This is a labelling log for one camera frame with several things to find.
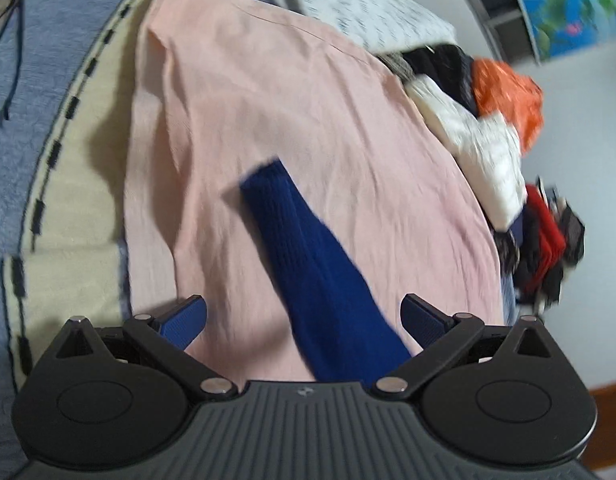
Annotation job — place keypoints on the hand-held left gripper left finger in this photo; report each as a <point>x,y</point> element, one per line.
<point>182,321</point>

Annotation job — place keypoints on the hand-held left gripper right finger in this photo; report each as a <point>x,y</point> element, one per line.
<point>424,321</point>

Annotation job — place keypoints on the red and black clothes pile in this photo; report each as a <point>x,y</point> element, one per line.
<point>570,240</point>

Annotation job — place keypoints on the red garment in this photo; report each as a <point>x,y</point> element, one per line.
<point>545,230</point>

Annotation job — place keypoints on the white garment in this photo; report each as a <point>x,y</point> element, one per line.
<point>483,160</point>

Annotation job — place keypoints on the blue quilt with beige border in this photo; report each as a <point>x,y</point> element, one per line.
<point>18,170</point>

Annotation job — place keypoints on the pink bed sheet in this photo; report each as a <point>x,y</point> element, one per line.
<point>288,110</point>

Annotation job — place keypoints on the orange garment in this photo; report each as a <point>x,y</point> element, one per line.
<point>508,95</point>

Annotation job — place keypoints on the black garment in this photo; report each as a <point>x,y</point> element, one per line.
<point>450,72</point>

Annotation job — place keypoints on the window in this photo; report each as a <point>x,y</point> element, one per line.
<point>498,5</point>

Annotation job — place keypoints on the white printed pillow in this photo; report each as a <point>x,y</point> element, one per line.
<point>358,0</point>

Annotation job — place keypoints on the lotus print roller blind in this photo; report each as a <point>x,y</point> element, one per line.
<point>568,5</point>

